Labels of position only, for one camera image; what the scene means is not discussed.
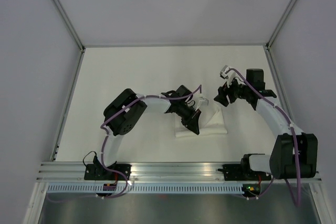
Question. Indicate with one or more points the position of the left aluminium frame post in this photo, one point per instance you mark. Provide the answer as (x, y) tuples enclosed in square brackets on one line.
[(65, 18)]

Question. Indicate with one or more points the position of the aluminium mounting rail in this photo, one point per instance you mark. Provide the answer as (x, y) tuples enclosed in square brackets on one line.
[(149, 172)]

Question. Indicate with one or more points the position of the right aluminium frame post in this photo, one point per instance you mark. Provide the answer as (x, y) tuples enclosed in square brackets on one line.
[(289, 8)]

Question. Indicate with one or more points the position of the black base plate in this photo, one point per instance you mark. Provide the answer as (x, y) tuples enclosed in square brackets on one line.
[(97, 172), (237, 172)]

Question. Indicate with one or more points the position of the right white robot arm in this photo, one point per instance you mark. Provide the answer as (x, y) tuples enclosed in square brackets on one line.
[(294, 155)]

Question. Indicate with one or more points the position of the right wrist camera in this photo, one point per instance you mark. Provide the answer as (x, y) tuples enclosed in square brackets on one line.
[(227, 75)]

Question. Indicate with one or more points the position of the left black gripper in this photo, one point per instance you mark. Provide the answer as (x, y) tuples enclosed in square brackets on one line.
[(191, 123)]

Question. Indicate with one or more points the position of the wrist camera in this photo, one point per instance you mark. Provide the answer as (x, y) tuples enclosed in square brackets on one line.
[(227, 75), (201, 100)]

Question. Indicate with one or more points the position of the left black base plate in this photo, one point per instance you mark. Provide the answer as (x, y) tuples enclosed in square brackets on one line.
[(97, 172)]

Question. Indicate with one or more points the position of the aluminium frame post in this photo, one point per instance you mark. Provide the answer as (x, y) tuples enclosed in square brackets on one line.
[(289, 8), (65, 18)]

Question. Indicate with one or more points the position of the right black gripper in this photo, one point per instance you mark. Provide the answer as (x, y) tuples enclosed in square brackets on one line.
[(223, 91)]

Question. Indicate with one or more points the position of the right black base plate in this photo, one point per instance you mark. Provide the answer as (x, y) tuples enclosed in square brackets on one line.
[(237, 172)]

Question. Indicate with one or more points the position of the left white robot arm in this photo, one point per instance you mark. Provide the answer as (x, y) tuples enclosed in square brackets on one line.
[(123, 113)]

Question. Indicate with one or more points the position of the white slotted cable duct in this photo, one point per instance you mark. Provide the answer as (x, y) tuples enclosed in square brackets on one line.
[(147, 188)]

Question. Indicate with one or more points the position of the white cloth napkin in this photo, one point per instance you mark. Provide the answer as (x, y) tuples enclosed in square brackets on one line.
[(211, 122)]

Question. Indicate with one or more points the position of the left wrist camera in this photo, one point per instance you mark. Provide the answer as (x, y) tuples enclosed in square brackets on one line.
[(201, 100)]

